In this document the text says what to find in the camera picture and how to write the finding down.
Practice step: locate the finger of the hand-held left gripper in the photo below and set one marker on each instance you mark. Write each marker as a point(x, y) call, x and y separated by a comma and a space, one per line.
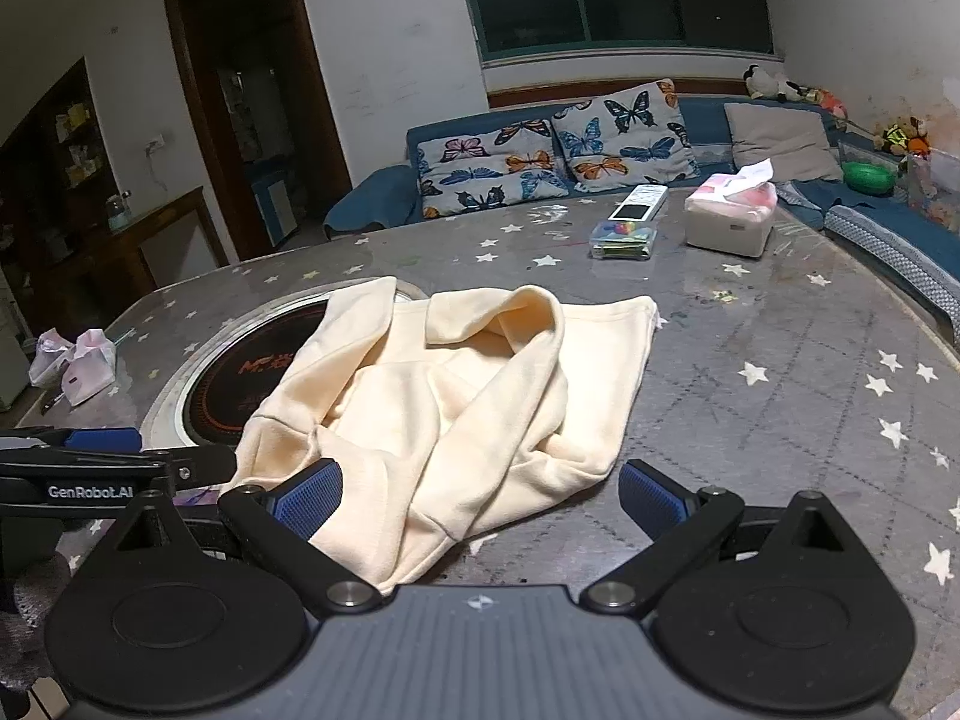
point(101, 439)
point(112, 480)

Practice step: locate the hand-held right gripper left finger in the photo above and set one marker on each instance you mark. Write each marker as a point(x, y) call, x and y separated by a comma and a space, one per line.
point(315, 499)

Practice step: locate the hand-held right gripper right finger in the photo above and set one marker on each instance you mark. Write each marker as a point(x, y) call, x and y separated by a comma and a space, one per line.
point(651, 499)

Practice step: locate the cream garment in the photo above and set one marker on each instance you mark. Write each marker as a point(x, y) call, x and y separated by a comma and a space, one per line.
point(450, 405)

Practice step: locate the person's left hand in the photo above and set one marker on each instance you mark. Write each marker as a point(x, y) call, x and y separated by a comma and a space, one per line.
point(34, 594)

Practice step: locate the crumpled white tissue packet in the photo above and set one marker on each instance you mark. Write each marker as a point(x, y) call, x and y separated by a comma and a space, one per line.
point(86, 376)

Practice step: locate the round built-in induction cooker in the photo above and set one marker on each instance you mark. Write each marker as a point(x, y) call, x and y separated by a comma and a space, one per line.
point(225, 382)

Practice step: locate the wooden sideboard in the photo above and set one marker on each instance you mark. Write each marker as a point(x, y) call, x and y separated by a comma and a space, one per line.
point(127, 251)

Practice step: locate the grey star-print tablecloth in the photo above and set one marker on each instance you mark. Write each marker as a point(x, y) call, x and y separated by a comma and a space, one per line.
point(787, 360)

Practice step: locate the glass jar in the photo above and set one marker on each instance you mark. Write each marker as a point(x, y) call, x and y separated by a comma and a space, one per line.
point(118, 214)

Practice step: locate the clear plastic box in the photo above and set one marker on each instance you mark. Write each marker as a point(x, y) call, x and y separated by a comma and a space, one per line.
point(622, 240)

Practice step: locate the white pink tissue box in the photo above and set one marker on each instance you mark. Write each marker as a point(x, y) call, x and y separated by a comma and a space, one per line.
point(727, 229)

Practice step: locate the white blue appliance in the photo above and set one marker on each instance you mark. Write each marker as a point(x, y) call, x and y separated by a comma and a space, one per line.
point(271, 199)

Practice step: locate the white remote control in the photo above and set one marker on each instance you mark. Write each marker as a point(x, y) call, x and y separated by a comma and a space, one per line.
point(637, 202)

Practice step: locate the wooden shelf cabinet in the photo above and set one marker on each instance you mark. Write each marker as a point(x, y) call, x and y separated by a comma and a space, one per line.
point(75, 135)

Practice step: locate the butterfly print cushion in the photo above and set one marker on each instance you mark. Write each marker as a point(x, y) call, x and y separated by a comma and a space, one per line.
point(622, 135)
point(487, 172)

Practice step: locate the blue sofa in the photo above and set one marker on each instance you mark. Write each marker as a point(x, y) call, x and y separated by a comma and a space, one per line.
point(705, 124)

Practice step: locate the beige cushion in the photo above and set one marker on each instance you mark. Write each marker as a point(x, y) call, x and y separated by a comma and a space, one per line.
point(780, 139)

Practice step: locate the green bowl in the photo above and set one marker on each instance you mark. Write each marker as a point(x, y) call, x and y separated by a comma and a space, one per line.
point(870, 176)

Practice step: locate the clear storage bin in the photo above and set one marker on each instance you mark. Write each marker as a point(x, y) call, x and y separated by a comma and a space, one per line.
point(934, 191)

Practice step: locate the black white plush toy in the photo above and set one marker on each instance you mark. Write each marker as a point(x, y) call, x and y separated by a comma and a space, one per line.
point(763, 81)

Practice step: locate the pink plush toy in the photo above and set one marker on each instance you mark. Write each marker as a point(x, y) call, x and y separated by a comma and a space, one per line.
point(821, 99)

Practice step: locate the orange yellow plush toy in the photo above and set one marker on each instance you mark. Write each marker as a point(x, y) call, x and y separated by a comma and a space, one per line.
point(900, 136)

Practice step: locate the white wall socket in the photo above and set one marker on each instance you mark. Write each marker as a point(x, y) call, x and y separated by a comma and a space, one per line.
point(156, 144)

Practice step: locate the wooden door frame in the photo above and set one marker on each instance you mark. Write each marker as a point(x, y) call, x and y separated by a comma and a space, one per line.
point(319, 90)

